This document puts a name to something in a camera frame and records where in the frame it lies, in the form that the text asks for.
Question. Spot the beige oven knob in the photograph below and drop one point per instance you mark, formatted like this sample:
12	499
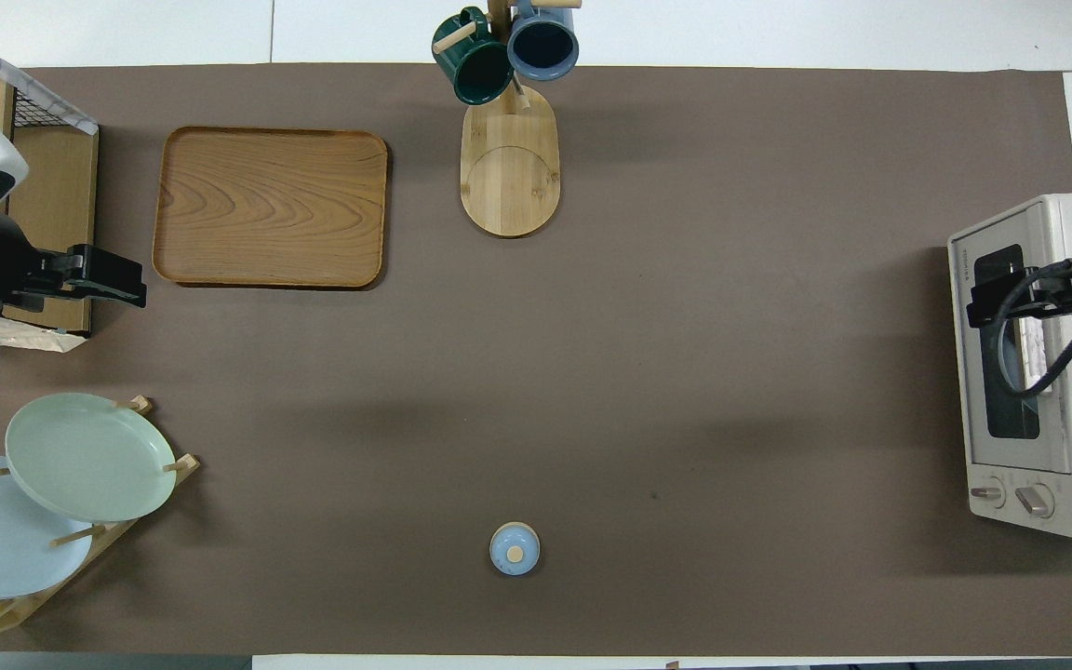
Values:
1035	501
987	494

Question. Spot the rectangular wooden tray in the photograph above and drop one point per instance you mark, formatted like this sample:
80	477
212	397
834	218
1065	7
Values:
271	207

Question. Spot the grey folded cloth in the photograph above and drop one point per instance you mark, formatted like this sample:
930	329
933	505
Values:
71	113

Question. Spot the pale green plate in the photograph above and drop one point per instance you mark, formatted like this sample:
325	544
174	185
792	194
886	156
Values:
89	456

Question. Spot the wooden plate rack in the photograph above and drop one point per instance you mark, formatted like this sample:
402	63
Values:
140	507

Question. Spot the brown table mat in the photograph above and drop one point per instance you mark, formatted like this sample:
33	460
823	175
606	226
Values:
685	372

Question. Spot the wooden mug tree stand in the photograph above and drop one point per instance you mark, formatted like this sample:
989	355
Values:
510	167

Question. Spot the dark green mug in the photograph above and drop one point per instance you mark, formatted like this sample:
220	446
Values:
475	65

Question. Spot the blue mug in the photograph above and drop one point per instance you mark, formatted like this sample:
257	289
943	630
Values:
543	45

